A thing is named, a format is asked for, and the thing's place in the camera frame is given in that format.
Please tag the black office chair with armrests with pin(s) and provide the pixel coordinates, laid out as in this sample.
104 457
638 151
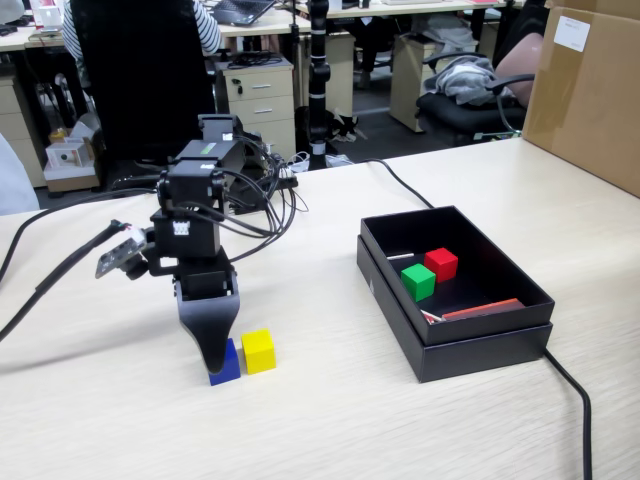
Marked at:
460 117

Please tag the orange red booklet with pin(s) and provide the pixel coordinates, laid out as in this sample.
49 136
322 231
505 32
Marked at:
485 309

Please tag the black open box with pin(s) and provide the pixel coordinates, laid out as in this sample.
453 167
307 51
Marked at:
480 357

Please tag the blue wooden cube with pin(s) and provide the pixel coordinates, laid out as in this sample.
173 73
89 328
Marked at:
231 367

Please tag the white product box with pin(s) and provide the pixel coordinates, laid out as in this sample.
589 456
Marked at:
65 156

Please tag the black white slippers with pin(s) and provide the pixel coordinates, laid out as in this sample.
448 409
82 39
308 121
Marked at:
347 127

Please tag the seated person dark trousers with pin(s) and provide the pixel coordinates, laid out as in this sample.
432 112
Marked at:
370 50

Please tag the black laptop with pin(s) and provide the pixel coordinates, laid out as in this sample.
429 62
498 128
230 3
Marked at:
240 10

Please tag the person in striped shirt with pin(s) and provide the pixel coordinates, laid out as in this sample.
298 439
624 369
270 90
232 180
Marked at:
210 25

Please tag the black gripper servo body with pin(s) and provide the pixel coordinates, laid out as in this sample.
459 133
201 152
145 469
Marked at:
205 282

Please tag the person in white shirt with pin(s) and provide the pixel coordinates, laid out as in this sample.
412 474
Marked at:
15 180

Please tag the small wrist camera board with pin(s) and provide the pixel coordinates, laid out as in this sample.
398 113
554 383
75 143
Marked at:
120 255

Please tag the yellow wooden cube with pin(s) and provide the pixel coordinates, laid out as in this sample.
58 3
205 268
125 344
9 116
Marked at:
259 352

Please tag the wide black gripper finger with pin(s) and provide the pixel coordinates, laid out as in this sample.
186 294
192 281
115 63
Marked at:
212 325

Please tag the white shipping label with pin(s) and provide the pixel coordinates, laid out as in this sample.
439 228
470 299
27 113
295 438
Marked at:
573 32

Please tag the green wooden cube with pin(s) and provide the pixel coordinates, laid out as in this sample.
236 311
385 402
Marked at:
419 282

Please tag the black power strip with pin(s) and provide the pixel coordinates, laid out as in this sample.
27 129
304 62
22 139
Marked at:
290 180

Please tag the grey crumpled clothing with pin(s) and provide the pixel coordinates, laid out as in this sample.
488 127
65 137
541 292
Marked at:
470 80

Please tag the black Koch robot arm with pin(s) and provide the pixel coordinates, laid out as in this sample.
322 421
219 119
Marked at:
187 235

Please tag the large brown cardboard box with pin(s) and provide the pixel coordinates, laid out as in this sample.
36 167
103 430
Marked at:
590 100

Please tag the black mesh office chair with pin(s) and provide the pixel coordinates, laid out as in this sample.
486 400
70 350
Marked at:
140 75

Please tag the red wooden cube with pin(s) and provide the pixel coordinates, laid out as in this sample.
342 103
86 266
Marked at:
442 265

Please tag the black box inner tray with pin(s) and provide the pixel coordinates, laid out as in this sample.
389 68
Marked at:
475 330

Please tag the white pink box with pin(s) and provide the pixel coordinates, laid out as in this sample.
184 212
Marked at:
47 15

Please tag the black vertical stand pole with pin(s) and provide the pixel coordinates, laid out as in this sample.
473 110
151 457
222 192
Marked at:
318 75

